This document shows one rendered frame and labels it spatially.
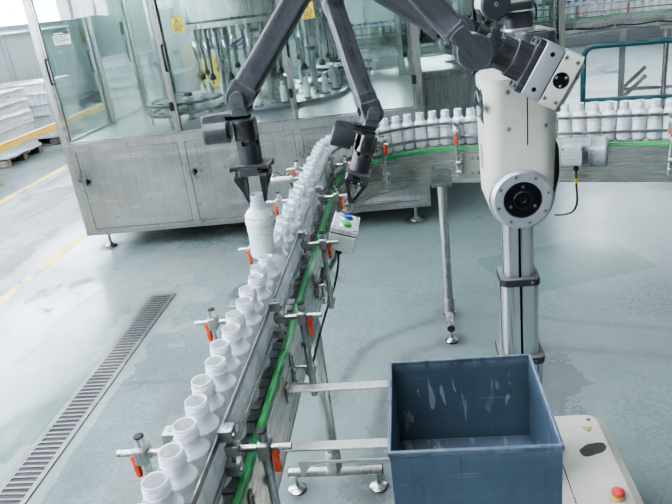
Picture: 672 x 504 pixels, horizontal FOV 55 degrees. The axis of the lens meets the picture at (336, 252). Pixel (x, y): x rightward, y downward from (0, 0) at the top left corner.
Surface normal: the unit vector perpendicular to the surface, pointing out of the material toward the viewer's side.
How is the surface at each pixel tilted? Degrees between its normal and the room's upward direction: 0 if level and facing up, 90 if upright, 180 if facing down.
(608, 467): 0
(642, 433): 0
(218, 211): 89
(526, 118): 90
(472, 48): 88
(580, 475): 0
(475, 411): 90
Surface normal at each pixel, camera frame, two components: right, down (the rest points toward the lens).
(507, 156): -0.06, 0.55
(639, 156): -0.39, 0.38
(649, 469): -0.12, -0.92
